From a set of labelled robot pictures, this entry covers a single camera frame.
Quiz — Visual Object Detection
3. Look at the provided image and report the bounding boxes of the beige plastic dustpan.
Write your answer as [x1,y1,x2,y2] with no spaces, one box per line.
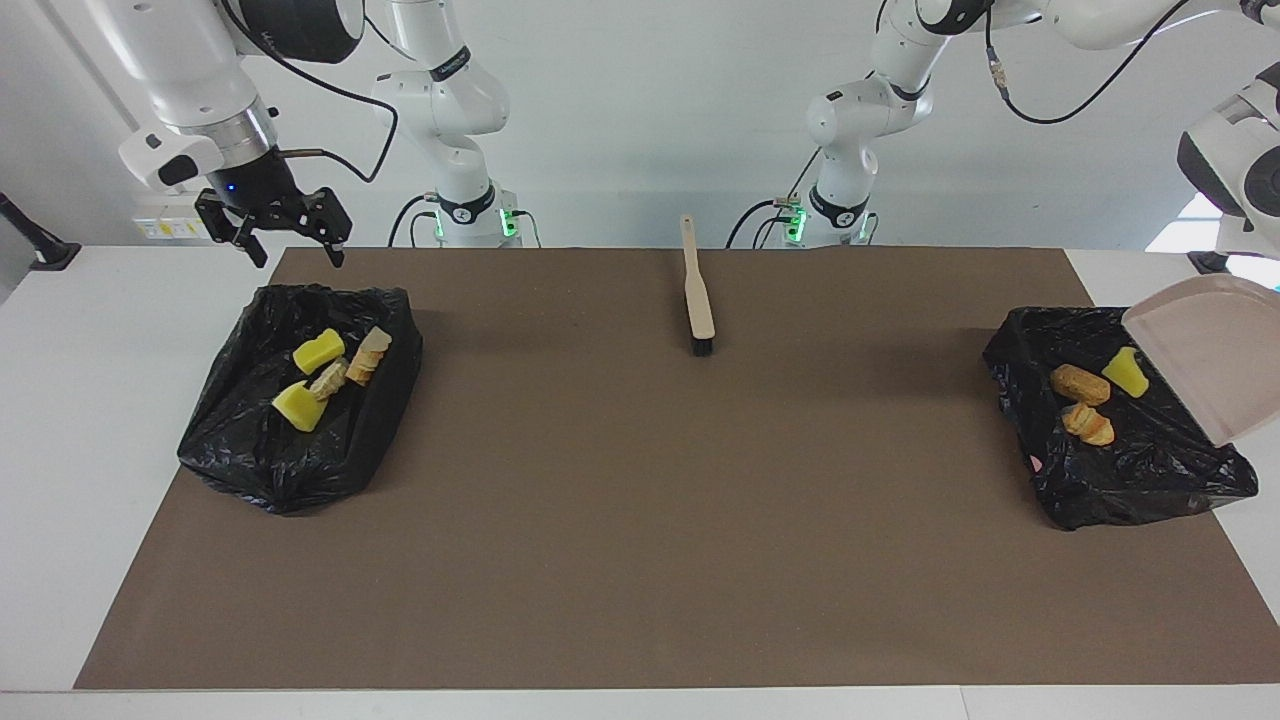
[1120,274,1280,447]

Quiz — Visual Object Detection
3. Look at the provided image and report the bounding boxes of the pale food lump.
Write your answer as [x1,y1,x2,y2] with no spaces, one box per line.
[1061,402,1116,448]

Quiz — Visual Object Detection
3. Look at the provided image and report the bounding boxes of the open black bag-lined bin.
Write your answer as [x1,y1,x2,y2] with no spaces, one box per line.
[177,284,425,515]

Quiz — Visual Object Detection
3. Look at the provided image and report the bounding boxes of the black bag bin pink spot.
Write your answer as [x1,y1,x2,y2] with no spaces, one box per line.
[982,306,1259,531]

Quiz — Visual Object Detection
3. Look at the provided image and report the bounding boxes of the brown peanut-shaped bread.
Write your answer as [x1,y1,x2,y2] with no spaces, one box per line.
[1049,363,1112,407]

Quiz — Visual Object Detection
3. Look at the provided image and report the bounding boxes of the brown table mat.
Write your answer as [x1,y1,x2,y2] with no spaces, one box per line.
[73,247,1280,691]

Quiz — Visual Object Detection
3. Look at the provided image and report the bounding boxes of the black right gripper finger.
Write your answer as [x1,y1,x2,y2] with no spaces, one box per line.
[298,187,354,269]
[194,193,270,269]

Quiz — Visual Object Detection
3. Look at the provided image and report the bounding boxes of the white wall socket box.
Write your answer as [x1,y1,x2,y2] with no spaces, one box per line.
[130,191,219,241]

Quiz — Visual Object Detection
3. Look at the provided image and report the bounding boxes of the beige hand brush black bristles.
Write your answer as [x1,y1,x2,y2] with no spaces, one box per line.
[679,214,718,358]

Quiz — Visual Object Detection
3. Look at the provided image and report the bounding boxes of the small curved yellow sponge piece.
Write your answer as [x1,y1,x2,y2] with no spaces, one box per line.
[1101,346,1152,399]

